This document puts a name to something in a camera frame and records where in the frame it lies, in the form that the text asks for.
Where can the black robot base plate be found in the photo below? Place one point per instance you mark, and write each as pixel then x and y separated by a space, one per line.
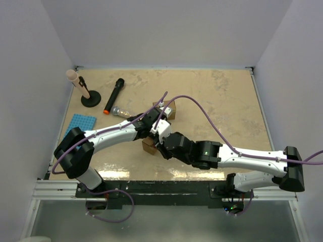
pixel 212 194

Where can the small cardboard box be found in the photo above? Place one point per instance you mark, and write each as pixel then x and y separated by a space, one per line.
pixel 148 146

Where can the taped cardboard box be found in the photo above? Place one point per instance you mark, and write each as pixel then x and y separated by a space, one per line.
pixel 172 105

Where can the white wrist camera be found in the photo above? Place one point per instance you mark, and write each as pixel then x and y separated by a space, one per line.
pixel 168 111
pixel 162 128

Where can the aluminium frame rail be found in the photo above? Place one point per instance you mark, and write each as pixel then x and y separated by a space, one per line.
pixel 60 190

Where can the beige microphone on stand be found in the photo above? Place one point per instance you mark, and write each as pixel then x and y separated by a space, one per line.
pixel 73 77

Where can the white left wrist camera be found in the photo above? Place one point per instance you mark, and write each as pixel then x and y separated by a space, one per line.
pixel 168 111

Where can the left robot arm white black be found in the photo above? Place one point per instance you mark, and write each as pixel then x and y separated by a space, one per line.
pixel 75 151

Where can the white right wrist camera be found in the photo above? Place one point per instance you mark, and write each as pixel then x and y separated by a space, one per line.
pixel 162 128

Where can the silver glitter microphone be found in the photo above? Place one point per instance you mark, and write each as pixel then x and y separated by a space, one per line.
pixel 117 111

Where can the blue studded building plate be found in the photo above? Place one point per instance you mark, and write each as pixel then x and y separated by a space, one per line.
pixel 84 122

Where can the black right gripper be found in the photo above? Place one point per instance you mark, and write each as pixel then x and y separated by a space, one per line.
pixel 160 147

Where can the black microphone orange end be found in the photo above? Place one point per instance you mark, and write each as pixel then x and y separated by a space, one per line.
pixel 117 88

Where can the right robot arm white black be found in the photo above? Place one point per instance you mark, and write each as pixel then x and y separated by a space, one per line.
pixel 278 168

